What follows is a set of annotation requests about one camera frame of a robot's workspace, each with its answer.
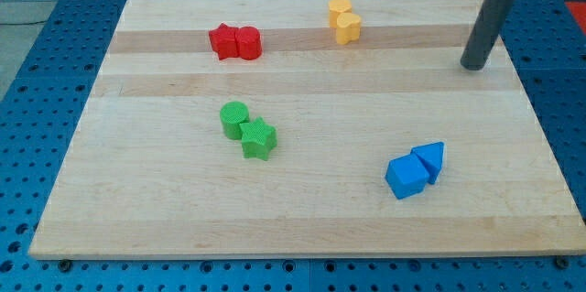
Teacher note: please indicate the wooden board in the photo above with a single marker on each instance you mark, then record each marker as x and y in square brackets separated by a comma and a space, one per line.
[149, 173]

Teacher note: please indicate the green star block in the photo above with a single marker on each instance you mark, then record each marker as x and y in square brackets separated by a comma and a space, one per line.
[258, 139]

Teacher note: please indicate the green cylinder block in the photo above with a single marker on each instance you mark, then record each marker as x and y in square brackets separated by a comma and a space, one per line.
[232, 114]

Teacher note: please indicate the red cylinder block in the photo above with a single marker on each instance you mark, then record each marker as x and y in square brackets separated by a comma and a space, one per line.
[249, 44]

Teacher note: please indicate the red star block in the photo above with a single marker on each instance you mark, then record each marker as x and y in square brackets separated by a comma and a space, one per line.
[223, 41]

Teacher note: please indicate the yellow heart block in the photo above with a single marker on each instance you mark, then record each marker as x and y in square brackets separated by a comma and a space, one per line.
[348, 28]

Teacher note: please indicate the blue cube block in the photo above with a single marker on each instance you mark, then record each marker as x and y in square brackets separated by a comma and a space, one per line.
[406, 176]

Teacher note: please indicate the yellow pentagon block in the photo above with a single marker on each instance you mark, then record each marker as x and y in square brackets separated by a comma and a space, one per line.
[337, 7]

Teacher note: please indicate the blue triangle block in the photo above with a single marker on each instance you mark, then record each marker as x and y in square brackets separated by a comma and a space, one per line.
[431, 156]

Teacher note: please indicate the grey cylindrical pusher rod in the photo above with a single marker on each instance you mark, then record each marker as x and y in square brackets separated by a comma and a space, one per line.
[485, 32]

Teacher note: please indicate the blue perforated table mat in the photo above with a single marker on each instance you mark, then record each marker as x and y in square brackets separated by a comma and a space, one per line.
[38, 115]

